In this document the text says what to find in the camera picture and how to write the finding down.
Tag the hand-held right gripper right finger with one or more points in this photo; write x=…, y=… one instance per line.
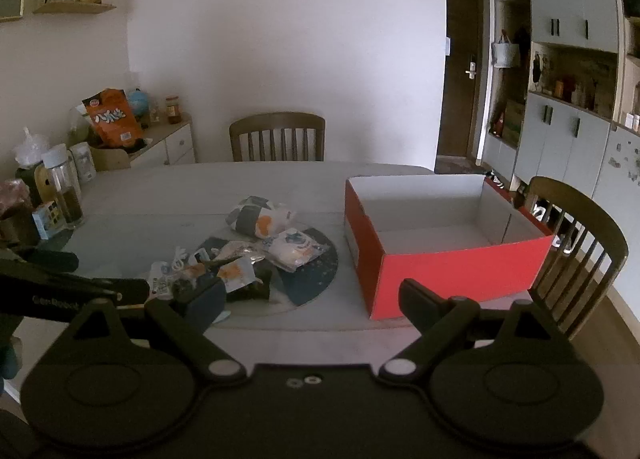
x=415, y=299

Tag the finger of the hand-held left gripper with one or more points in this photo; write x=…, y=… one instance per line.
x=55, y=260
x=120, y=290

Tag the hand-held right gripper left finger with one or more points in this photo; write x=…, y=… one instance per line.
x=207, y=299

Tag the orange snack packet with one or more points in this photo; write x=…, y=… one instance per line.
x=235, y=274

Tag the red cardboard box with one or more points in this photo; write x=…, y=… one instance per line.
x=450, y=279

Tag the white cookie packet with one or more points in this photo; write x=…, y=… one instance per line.
x=161, y=279

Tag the dark green packet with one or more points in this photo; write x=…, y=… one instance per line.
x=260, y=290

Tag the clear bag of dried leaves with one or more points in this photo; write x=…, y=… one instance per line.
x=240, y=251

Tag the grey marble desktop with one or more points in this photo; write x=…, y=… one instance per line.
x=280, y=189

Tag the small blue white box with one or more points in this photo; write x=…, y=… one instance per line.
x=46, y=221

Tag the clear bottle with white cap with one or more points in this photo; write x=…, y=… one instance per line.
x=62, y=189

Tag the small clear jar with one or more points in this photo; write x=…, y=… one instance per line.
x=84, y=164

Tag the round dark placemat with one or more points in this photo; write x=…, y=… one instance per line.
x=310, y=284

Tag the white plastic bag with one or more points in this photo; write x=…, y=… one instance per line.
x=30, y=149

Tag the pair of sneakers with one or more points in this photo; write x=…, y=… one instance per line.
x=494, y=179

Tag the large orange snack bag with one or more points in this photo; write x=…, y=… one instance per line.
x=115, y=119

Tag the white sideboard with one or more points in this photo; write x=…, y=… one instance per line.
x=175, y=144

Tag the blue globe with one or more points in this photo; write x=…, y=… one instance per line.
x=136, y=101

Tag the wooden slat-back chair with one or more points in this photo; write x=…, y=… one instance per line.
x=590, y=209
x=275, y=120

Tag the dark wooden door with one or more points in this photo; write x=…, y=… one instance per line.
x=457, y=99

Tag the silver door lock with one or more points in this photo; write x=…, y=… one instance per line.
x=470, y=66

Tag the curved white shelf unit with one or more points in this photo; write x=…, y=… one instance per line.
x=625, y=159

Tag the grey tote bag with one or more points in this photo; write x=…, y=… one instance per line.
x=505, y=54

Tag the wooden wall shelf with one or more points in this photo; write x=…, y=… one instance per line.
x=75, y=8

